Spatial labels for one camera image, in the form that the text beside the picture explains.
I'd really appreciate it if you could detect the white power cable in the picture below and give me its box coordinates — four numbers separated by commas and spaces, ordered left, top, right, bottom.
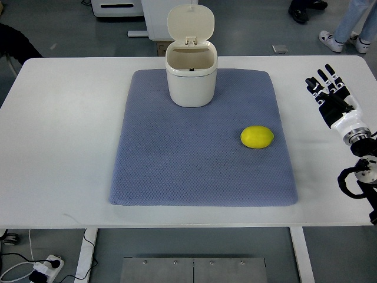
0, 228, 41, 281

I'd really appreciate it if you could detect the white cabinet with black slot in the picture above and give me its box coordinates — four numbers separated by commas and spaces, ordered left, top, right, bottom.
91, 0, 144, 19

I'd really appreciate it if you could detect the white power strip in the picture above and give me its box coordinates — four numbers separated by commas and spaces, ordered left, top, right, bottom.
29, 255, 64, 283

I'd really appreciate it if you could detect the black power cable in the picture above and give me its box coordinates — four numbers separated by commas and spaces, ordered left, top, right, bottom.
55, 228, 98, 283

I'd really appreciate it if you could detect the person in light jeans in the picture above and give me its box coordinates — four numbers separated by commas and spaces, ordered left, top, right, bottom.
318, 0, 376, 54

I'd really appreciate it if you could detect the left white table leg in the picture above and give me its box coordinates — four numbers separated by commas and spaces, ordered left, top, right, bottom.
74, 228, 98, 283

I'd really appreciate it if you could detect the white trash bin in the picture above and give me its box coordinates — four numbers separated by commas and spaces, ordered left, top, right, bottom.
165, 4, 218, 107

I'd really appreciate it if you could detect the right white table leg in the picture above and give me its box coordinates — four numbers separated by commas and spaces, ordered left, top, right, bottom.
289, 226, 315, 283

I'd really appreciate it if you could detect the metal floor plate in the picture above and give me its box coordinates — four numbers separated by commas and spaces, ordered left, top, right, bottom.
120, 257, 267, 282

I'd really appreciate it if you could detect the cardboard box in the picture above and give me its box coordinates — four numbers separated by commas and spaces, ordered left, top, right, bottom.
156, 41, 172, 57

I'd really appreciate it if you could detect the black shoes person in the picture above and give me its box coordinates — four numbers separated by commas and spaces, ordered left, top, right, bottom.
288, 0, 328, 24

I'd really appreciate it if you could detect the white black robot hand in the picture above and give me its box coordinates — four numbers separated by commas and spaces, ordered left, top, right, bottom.
305, 64, 372, 146

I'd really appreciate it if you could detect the white pedestal furniture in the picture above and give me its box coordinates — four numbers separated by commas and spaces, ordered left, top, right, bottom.
127, 0, 198, 41

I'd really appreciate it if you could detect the blue-grey textured mat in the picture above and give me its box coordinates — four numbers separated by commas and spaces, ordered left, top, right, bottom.
109, 68, 298, 207

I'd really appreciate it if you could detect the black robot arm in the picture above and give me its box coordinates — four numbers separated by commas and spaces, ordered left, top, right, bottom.
338, 137, 376, 225

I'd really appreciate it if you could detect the black chair at left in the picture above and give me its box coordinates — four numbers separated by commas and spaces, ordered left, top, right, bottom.
1, 24, 43, 77

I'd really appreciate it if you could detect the caster wheel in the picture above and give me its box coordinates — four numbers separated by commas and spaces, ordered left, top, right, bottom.
0, 229, 19, 245

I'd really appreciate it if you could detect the small grey floor plate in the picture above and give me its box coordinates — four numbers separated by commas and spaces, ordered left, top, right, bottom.
272, 45, 289, 54

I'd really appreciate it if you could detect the white table leg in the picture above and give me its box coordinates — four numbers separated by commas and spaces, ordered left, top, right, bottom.
74, 228, 98, 283
289, 226, 315, 283

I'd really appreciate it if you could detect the yellow lemon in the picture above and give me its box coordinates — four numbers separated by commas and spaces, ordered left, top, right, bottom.
240, 126, 275, 149

